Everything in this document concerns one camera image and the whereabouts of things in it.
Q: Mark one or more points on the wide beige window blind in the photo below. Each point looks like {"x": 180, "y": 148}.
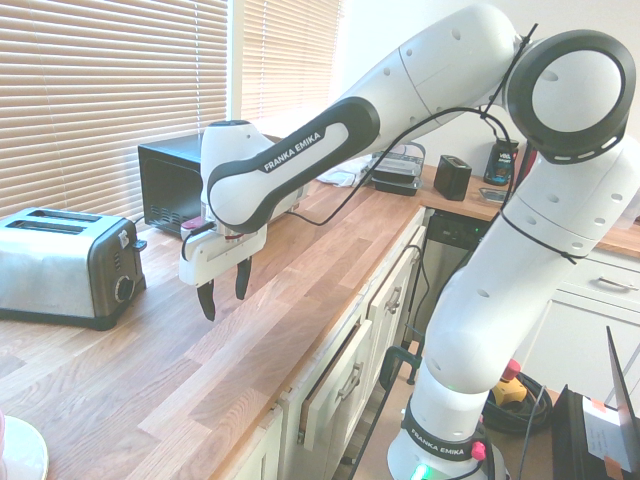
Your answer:
{"x": 110, "y": 90}

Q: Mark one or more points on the white card with orange tape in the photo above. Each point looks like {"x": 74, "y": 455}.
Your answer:
{"x": 600, "y": 432}

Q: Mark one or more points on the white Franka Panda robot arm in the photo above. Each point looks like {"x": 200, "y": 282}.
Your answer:
{"x": 450, "y": 75}

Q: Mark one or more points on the black plastic food container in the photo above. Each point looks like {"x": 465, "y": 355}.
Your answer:
{"x": 397, "y": 181}

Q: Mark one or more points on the white plate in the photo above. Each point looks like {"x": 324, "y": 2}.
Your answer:
{"x": 22, "y": 450}

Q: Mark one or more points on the yellow emergency stop button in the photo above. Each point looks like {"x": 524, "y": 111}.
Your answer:
{"x": 511, "y": 387}

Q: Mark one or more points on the clear lidded food container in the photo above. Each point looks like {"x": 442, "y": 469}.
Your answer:
{"x": 407, "y": 156}

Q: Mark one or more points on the small dark flat dish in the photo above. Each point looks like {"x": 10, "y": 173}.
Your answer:
{"x": 492, "y": 195}

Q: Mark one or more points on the green metal clamp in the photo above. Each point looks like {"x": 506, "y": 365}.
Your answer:
{"x": 395, "y": 362}

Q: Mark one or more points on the tall white cabinet door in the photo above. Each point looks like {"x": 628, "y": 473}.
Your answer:
{"x": 395, "y": 300}

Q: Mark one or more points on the stainless steel two-slot toaster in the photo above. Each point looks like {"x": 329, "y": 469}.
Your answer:
{"x": 55, "y": 270}

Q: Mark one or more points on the crumpled white cloth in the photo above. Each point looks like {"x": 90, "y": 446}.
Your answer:
{"x": 345, "y": 174}

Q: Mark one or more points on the narrow beige window blind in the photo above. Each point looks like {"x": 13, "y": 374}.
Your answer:
{"x": 290, "y": 55}

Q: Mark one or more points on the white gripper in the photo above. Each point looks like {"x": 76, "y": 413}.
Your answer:
{"x": 220, "y": 255}

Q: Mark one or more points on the white cabinet door with knob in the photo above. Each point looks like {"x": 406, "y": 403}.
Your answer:
{"x": 575, "y": 345}

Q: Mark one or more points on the black box case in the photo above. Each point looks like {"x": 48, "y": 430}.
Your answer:
{"x": 567, "y": 435}

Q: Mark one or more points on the dark printed bottle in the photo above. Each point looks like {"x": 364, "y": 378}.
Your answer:
{"x": 500, "y": 162}

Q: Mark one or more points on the white cabinet door ajar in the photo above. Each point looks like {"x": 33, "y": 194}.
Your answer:
{"x": 340, "y": 385}

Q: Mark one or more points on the stainless steel dishwasher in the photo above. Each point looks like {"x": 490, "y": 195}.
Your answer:
{"x": 447, "y": 250}

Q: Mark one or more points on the small black box speaker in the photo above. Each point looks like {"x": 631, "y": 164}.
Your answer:
{"x": 451, "y": 179}

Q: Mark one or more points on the black microwave oven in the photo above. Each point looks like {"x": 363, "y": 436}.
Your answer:
{"x": 167, "y": 185}

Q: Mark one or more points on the black metal stand frame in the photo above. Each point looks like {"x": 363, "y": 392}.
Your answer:
{"x": 372, "y": 425}

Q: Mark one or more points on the open grey laptop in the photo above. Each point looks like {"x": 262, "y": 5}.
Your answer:
{"x": 622, "y": 395}

